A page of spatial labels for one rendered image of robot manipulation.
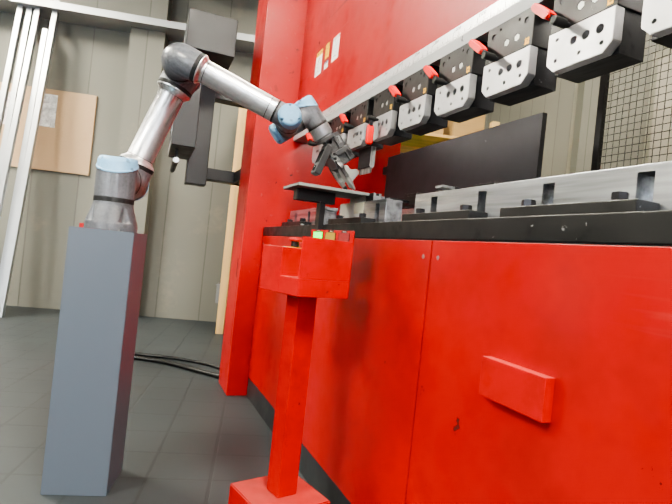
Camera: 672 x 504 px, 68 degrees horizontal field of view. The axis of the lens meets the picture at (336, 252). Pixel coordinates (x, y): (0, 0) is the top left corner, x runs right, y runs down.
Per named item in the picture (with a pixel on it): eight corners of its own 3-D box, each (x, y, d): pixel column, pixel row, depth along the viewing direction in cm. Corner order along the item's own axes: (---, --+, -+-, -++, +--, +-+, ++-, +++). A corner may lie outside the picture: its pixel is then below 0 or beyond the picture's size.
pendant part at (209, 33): (168, 182, 302) (183, 42, 302) (210, 188, 311) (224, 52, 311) (172, 172, 254) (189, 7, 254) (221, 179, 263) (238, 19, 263)
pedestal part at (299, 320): (266, 488, 136) (287, 291, 136) (285, 484, 139) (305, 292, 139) (277, 498, 131) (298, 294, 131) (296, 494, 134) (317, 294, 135)
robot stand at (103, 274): (39, 495, 143) (68, 225, 143) (63, 467, 160) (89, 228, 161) (106, 496, 145) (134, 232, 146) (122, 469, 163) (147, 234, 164)
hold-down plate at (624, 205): (498, 221, 102) (499, 207, 102) (518, 225, 104) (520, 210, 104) (634, 218, 74) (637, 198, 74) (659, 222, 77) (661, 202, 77)
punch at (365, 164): (357, 175, 189) (359, 150, 189) (361, 175, 190) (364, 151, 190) (368, 172, 180) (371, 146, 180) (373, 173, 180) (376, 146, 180)
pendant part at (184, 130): (167, 156, 294) (174, 96, 294) (188, 160, 298) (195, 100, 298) (170, 143, 251) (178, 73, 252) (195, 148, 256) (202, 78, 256)
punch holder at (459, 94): (433, 117, 137) (439, 57, 137) (458, 123, 140) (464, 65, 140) (467, 104, 123) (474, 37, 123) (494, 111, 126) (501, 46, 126)
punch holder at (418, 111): (397, 131, 155) (402, 78, 155) (420, 136, 158) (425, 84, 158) (423, 121, 141) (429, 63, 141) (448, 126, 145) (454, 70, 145)
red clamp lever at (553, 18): (531, 0, 99) (558, 16, 93) (547, 5, 101) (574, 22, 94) (526, 9, 101) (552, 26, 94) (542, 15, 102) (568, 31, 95)
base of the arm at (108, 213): (75, 226, 145) (79, 192, 145) (92, 228, 159) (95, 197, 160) (130, 232, 147) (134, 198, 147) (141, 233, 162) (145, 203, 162)
